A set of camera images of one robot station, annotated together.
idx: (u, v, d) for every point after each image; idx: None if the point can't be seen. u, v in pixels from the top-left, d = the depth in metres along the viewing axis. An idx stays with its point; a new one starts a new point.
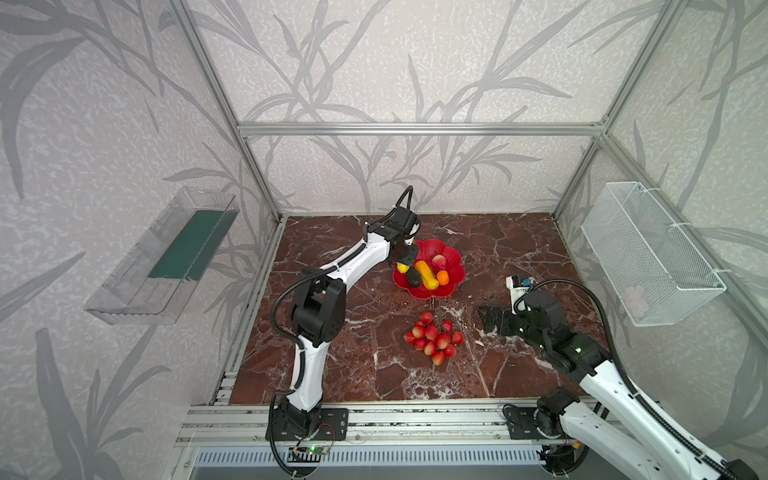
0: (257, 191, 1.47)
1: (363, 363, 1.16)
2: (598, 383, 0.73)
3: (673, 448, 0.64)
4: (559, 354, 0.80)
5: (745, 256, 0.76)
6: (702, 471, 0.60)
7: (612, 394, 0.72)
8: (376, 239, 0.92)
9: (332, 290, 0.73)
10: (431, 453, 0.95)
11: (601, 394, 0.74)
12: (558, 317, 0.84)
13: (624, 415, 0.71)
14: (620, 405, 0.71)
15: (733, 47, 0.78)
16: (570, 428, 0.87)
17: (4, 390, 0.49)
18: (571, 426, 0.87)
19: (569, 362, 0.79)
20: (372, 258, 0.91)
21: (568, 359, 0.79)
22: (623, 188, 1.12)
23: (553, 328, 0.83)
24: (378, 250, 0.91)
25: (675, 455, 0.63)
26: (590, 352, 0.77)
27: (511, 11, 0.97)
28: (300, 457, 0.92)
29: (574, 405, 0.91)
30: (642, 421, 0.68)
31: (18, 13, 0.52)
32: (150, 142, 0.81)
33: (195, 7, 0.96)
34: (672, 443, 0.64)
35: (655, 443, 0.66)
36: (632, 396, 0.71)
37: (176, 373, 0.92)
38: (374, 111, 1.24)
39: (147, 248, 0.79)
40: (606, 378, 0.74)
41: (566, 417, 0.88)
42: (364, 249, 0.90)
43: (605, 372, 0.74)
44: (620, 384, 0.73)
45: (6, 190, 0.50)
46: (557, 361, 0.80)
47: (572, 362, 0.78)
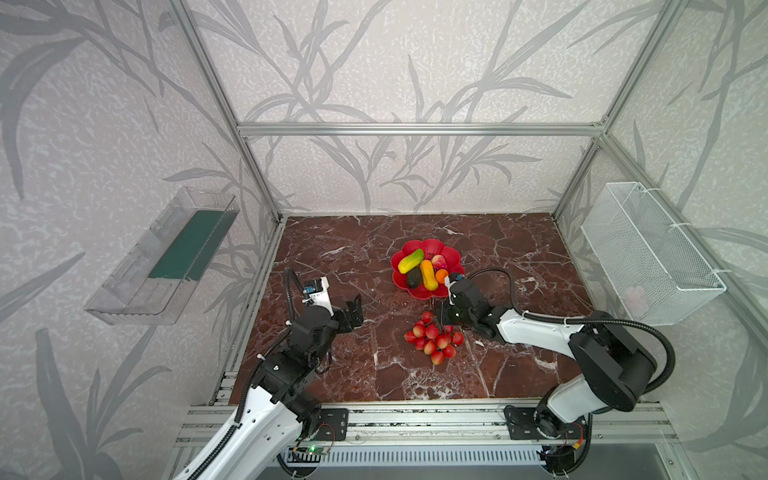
0: (257, 190, 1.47)
1: (363, 363, 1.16)
2: (506, 325, 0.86)
3: (551, 329, 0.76)
4: (483, 324, 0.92)
5: (745, 256, 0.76)
6: (569, 330, 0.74)
7: (514, 323, 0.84)
8: (259, 405, 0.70)
9: None
10: (431, 453, 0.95)
11: (509, 328, 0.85)
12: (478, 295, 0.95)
13: (526, 333, 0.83)
14: (517, 325, 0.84)
15: (733, 47, 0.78)
16: (559, 408, 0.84)
17: (4, 390, 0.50)
18: (561, 410, 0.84)
19: (491, 328, 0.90)
20: (253, 436, 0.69)
21: (488, 326, 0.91)
22: (624, 188, 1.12)
23: (474, 305, 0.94)
24: (256, 427, 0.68)
25: (554, 334, 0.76)
26: (498, 310, 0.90)
27: (511, 12, 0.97)
28: (300, 457, 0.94)
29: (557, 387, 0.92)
30: (532, 326, 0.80)
31: (19, 13, 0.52)
32: (150, 142, 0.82)
33: (195, 7, 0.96)
34: (549, 326, 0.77)
35: (546, 337, 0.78)
36: (523, 316, 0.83)
37: (176, 373, 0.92)
38: (374, 111, 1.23)
39: (147, 248, 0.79)
40: (506, 317, 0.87)
41: (551, 400, 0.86)
42: (236, 436, 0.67)
43: (507, 316, 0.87)
44: (516, 315, 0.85)
45: (6, 190, 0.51)
46: (482, 331, 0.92)
47: (493, 328, 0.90)
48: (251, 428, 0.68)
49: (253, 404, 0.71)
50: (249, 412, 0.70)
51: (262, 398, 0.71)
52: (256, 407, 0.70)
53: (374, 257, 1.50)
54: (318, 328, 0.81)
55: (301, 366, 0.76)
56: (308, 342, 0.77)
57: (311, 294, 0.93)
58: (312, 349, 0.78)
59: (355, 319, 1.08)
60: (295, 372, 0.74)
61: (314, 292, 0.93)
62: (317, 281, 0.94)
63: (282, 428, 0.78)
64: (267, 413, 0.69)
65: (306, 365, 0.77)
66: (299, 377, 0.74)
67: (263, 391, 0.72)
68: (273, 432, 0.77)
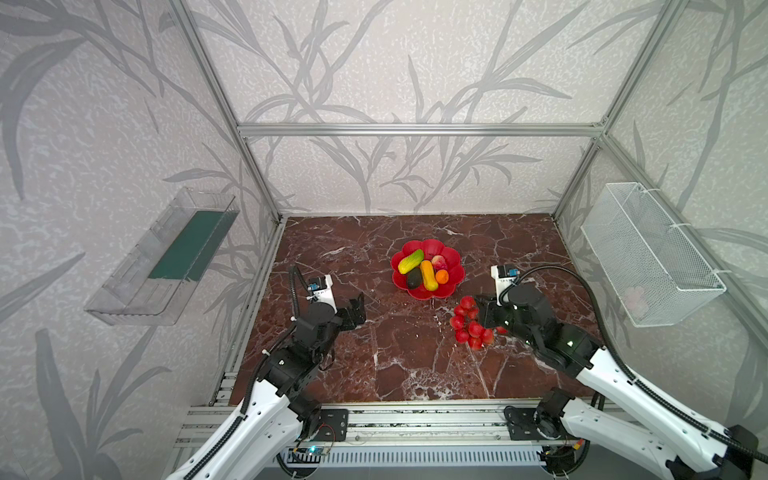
0: (257, 191, 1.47)
1: (363, 363, 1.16)
2: (596, 375, 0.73)
3: (681, 429, 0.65)
4: (553, 351, 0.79)
5: (745, 257, 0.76)
6: (705, 441, 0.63)
7: (613, 384, 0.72)
8: (265, 398, 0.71)
9: None
10: (431, 453, 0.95)
11: (603, 386, 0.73)
12: (548, 313, 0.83)
13: (628, 403, 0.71)
14: (622, 393, 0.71)
15: (733, 47, 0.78)
16: (576, 431, 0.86)
17: (4, 390, 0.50)
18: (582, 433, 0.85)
19: (563, 358, 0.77)
20: (257, 430, 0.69)
21: (561, 355, 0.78)
22: (623, 188, 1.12)
23: (543, 324, 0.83)
24: (261, 420, 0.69)
25: (683, 437, 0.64)
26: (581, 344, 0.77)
27: (511, 12, 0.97)
28: (300, 457, 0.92)
29: (572, 403, 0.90)
30: (647, 408, 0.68)
31: (19, 14, 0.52)
32: (150, 143, 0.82)
33: (195, 8, 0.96)
34: (678, 424, 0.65)
35: (661, 427, 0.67)
36: (632, 382, 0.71)
37: (176, 374, 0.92)
38: (374, 111, 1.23)
39: (147, 248, 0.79)
40: (603, 369, 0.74)
41: (568, 419, 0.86)
42: (241, 428, 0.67)
43: (598, 360, 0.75)
44: (618, 372, 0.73)
45: (6, 190, 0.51)
46: (552, 358, 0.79)
47: (566, 358, 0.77)
48: (256, 421, 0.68)
49: (258, 397, 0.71)
50: (254, 404, 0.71)
51: (267, 392, 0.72)
52: (261, 400, 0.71)
53: (374, 258, 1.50)
54: (322, 324, 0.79)
55: (306, 361, 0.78)
56: (312, 338, 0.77)
57: (315, 292, 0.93)
58: (317, 345, 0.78)
59: (358, 315, 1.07)
60: (300, 367, 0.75)
61: (318, 290, 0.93)
62: (321, 278, 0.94)
63: (282, 427, 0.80)
64: (275, 404, 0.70)
65: (311, 361, 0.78)
66: (304, 373, 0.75)
67: (269, 384, 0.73)
68: (274, 430, 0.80)
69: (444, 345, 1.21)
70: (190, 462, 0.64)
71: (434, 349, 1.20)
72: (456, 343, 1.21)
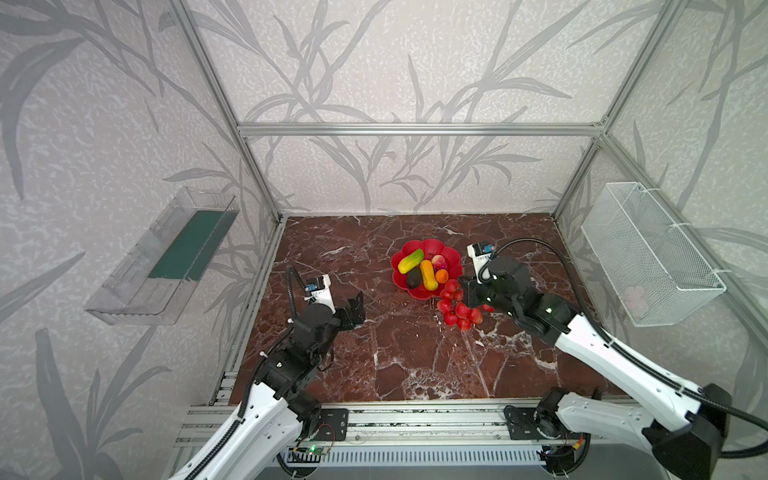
0: (257, 190, 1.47)
1: (363, 363, 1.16)
2: (572, 341, 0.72)
3: (654, 388, 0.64)
4: (532, 319, 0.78)
5: (745, 257, 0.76)
6: (679, 399, 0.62)
7: (589, 348, 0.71)
8: (263, 401, 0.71)
9: None
10: (431, 453, 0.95)
11: (579, 350, 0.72)
12: (527, 282, 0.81)
13: (602, 365, 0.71)
14: (598, 357, 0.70)
15: (733, 47, 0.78)
16: (570, 424, 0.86)
17: (4, 390, 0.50)
18: (573, 421, 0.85)
19: (542, 325, 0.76)
20: (256, 432, 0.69)
21: (540, 322, 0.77)
22: (623, 188, 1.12)
23: (522, 292, 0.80)
24: (259, 423, 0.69)
25: (658, 396, 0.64)
26: (560, 310, 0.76)
27: (511, 12, 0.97)
28: (300, 457, 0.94)
29: (565, 396, 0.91)
30: (622, 369, 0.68)
31: (18, 13, 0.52)
32: (150, 143, 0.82)
33: (195, 7, 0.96)
34: (652, 384, 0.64)
35: (636, 388, 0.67)
36: (609, 345, 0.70)
37: (176, 374, 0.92)
38: (374, 111, 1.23)
39: (147, 248, 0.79)
40: (580, 334, 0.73)
41: (562, 411, 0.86)
42: (238, 431, 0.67)
43: (576, 324, 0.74)
44: (595, 335, 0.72)
45: (6, 190, 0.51)
46: (531, 325, 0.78)
47: (545, 324, 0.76)
48: (254, 424, 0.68)
49: (256, 400, 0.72)
50: (252, 407, 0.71)
51: (265, 394, 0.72)
52: (259, 403, 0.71)
53: (374, 258, 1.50)
54: (320, 326, 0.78)
55: (303, 363, 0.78)
56: (310, 340, 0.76)
57: (312, 292, 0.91)
58: (314, 347, 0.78)
59: (357, 315, 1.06)
60: (298, 369, 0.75)
61: (316, 291, 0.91)
62: (319, 279, 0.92)
63: (281, 427, 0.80)
64: (272, 408, 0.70)
65: (308, 363, 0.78)
66: (302, 375, 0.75)
67: (266, 388, 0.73)
68: (274, 431, 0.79)
69: (443, 344, 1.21)
70: (189, 466, 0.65)
71: (434, 348, 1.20)
72: (455, 342, 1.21)
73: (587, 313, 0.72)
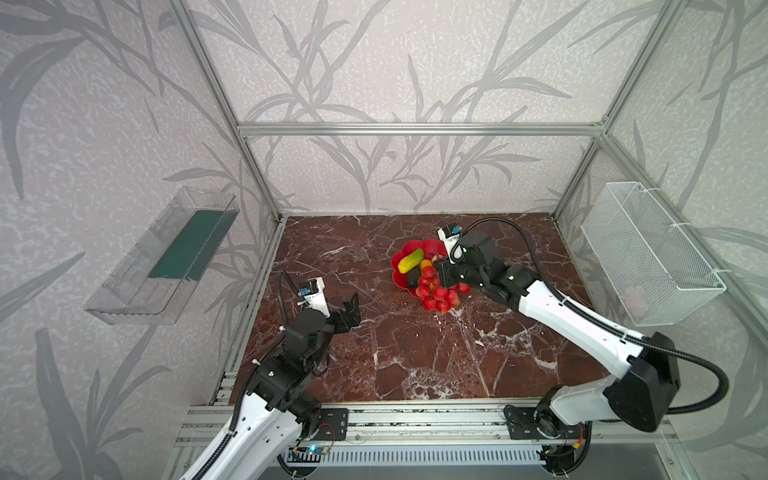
0: (257, 190, 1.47)
1: (363, 363, 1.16)
2: (531, 302, 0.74)
3: (602, 338, 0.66)
4: (497, 286, 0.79)
5: (745, 256, 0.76)
6: (625, 347, 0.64)
7: (546, 307, 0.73)
8: (254, 413, 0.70)
9: None
10: (431, 453, 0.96)
11: (537, 311, 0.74)
12: (491, 253, 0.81)
13: (558, 323, 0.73)
14: (553, 315, 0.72)
15: (733, 46, 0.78)
16: (564, 414, 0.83)
17: (4, 390, 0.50)
18: (563, 411, 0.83)
19: (506, 291, 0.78)
20: (249, 443, 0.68)
21: (504, 289, 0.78)
22: (623, 188, 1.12)
23: (488, 264, 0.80)
24: (251, 435, 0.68)
25: (604, 344, 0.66)
26: (523, 277, 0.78)
27: (511, 12, 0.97)
28: (300, 457, 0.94)
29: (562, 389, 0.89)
30: (574, 324, 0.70)
31: (18, 13, 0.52)
32: (150, 142, 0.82)
33: (194, 7, 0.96)
34: (600, 334, 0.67)
35: (588, 341, 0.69)
36: (563, 303, 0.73)
37: (176, 374, 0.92)
38: (374, 111, 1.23)
39: (147, 248, 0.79)
40: (537, 296, 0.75)
41: (555, 402, 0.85)
42: (230, 444, 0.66)
43: (536, 288, 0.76)
44: (550, 295, 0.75)
45: (6, 190, 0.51)
46: (495, 293, 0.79)
47: (509, 291, 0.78)
48: (246, 437, 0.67)
49: (247, 411, 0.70)
50: (243, 419, 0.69)
51: (257, 406, 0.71)
52: (251, 415, 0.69)
53: (374, 257, 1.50)
54: (313, 333, 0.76)
55: (297, 371, 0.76)
56: (303, 348, 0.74)
57: (306, 296, 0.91)
58: (308, 354, 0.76)
59: (352, 318, 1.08)
60: (291, 377, 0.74)
61: (310, 294, 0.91)
62: (312, 282, 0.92)
63: (279, 431, 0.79)
64: (262, 421, 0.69)
65: (301, 371, 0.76)
66: (295, 383, 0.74)
67: (258, 398, 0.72)
68: (273, 434, 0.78)
69: (443, 344, 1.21)
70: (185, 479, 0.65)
71: (434, 348, 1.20)
72: (455, 342, 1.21)
73: (544, 278, 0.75)
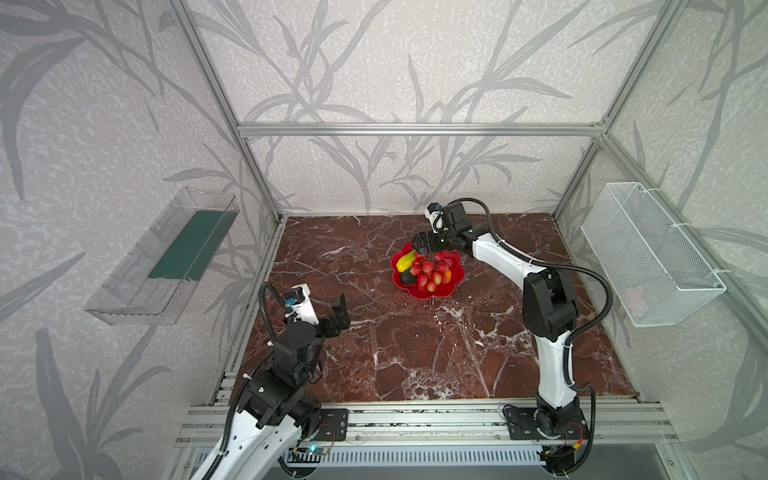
0: (257, 190, 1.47)
1: (363, 363, 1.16)
2: (479, 245, 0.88)
3: (517, 263, 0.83)
4: (459, 237, 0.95)
5: (745, 256, 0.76)
6: (531, 269, 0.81)
7: (488, 248, 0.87)
8: (246, 431, 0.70)
9: None
10: (431, 453, 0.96)
11: (481, 252, 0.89)
12: (461, 216, 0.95)
13: (494, 260, 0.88)
14: (491, 253, 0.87)
15: (733, 47, 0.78)
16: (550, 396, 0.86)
17: (4, 390, 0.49)
18: (546, 390, 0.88)
19: (465, 241, 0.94)
20: (242, 459, 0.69)
21: (464, 239, 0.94)
22: (624, 188, 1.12)
23: (455, 223, 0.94)
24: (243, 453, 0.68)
25: (518, 267, 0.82)
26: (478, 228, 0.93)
27: (511, 12, 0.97)
28: (300, 457, 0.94)
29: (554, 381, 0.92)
30: (502, 258, 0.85)
31: (18, 13, 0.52)
32: (150, 143, 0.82)
33: (195, 8, 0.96)
34: (515, 260, 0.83)
35: (510, 269, 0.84)
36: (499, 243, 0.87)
37: (176, 374, 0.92)
38: (374, 111, 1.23)
39: (147, 248, 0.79)
40: (482, 239, 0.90)
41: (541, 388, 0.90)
42: (222, 463, 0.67)
43: (484, 235, 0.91)
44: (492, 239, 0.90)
45: (6, 190, 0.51)
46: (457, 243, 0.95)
47: (467, 241, 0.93)
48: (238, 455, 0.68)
49: (239, 429, 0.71)
50: (235, 438, 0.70)
51: (248, 423, 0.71)
52: (242, 433, 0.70)
53: (374, 257, 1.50)
54: (302, 348, 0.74)
55: (289, 384, 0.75)
56: (292, 363, 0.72)
57: (293, 306, 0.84)
58: (298, 368, 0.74)
59: (342, 324, 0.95)
60: (282, 392, 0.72)
61: (296, 304, 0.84)
62: (297, 291, 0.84)
63: (279, 435, 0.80)
64: (255, 438, 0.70)
65: (293, 383, 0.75)
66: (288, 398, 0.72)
67: (249, 415, 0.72)
68: (271, 440, 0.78)
69: (443, 344, 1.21)
70: None
71: (434, 348, 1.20)
72: (455, 342, 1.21)
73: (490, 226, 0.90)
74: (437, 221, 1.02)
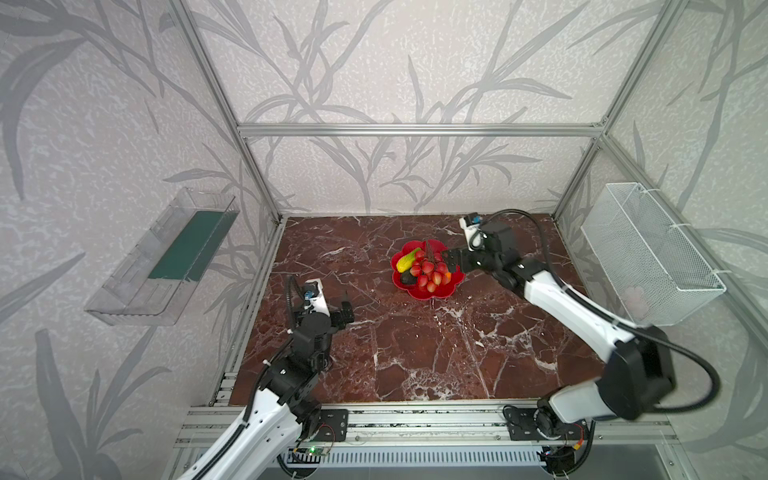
0: (257, 191, 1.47)
1: (363, 363, 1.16)
2: (535, 288, 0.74)
3: (593, 322, 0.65)
4: (507, 271, 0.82)
5: (745, 257, 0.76)
6: (615, 333, 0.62)
7: (548, 293, 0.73)
8: (267, 406, 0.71)
9: None
10: (431, 453, 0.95)
11: (539, 298, 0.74)
12: (510, 243, 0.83)
13: (557, 309, 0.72)
14: (554, 301, 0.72)
15: (733, 47, 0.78)
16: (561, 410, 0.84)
17: (4, 390, 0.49)
18: (561, 407, 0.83)
19: (515, 278, 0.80)
20: (259, 436, 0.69)
21: (513, 275, 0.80)
22: (623, 189, 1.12)
23: (503, 252, 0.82)
24: (263, 427, 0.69)
25: (595, 327, 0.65)
26: (532, 264, 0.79)
27: (511, 13, 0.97)
28: (300, 457, 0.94)
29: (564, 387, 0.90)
30: (571, 310, 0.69)
31: (19, 13, 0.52)
32: (150, 143, 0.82)
33: (195, 8, 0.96)
34: (592, 317, 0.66)
35: (583, 326, 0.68)
36: (563, 290, 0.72)
37: (176, 374, 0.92)
38: (374, 111, 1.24)
39: (147, 248, 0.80)
40: (541, 282, 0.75)
41: (554, 399, 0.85)
42: (243, 435, 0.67)
43: (541, 276, 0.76)
44: (554, 284, 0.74)
45: (6, 190, 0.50)
46: (505, 278, 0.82)
47: (518, 278, 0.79)
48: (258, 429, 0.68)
49: (260, 405, 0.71)
50: (256, 412, 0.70)
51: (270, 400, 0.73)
52: (263, 408, 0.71)
53: (374, 258, 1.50)
54: (319, 336, 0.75)
55: (306, 370, 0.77)
56: (309, 350, 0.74)
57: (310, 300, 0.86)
58: (314, 355, 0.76)
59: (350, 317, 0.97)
60: (300, 376, 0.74)
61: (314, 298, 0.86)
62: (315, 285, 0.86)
63: (280, 430, 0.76)
64: (276, 414, 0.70)
65: (310, 370, 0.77)
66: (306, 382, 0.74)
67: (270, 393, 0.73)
68: (274, 434, 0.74)
69: (443, 344, 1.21)
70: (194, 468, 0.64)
71: (434, 348, 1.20)
72: (455, 342, 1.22)
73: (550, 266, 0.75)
74: (475, 239, 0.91)
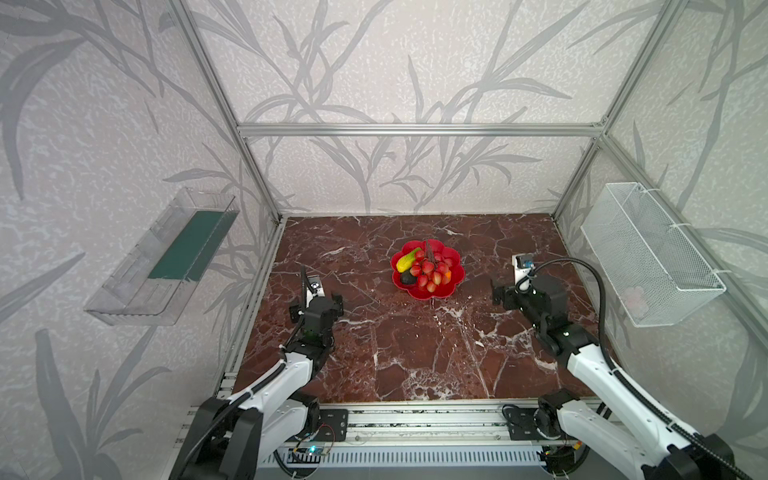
0: (257, 190, 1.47)
1: (363, 363, 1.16)
2: (580, 361, 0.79)
3: (646, 418, 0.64)
4: (552, 339, 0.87)
5: (745, 256, 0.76)
6: (669, 436, 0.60)
7: (593, 370, 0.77)
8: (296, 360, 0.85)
9: (245, 423, 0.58)
10: (431, 453, 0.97)
11: (584, 371, 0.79)
12: (561, 307, 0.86)
13: (605, 392, 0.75)
14: (601, 381, 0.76)
15: (733, 47, 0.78)
16: (569, 426, 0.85)
17: (4, 390, 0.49)
18: (570, 423, 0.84)
19: (558, 346, 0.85)
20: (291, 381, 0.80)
21: (557, 343, 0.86)
22: (623, 188, 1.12)
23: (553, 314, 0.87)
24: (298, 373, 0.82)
25: (646, 423, 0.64)
26: (578, 338, 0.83)
27: (511, 12, 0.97)
28: (300, 457, 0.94)
29: (573, 403, 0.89)
30: (618, 395, 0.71)
31: (19, 13, 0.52)
32: (150, 143, 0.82)
33: (195, 8, 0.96)
34: (644, 413, 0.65)
35: (633, 418, 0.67)
36: (612, 372, 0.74)
37: (176, 374, 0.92)
38: (374, 111, 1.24)
39: (147, 248, 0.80)
40: (589, 357, 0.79)
41: (564, 414, 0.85)
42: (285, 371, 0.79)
43: (588, 353, 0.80)
44: (602, 363, 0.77)
45: (6, 190, 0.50)
46: (548, 343, 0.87)
47: (560, 346, 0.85)
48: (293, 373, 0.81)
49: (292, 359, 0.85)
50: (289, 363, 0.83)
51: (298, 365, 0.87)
52: (294, 359, 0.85)
53: (374, 258, 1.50)
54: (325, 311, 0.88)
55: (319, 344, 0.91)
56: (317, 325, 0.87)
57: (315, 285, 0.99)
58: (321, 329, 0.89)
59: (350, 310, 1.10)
60: (316, 349, 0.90)
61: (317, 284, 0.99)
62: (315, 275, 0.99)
63: (290, 409, 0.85)
64: (304, 366, 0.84)
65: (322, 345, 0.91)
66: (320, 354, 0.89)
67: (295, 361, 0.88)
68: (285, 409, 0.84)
69: (443, 344, 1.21)
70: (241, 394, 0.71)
71: (434, 348, 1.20)
72: (455, 342, 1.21)
73: (600, 345, 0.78)
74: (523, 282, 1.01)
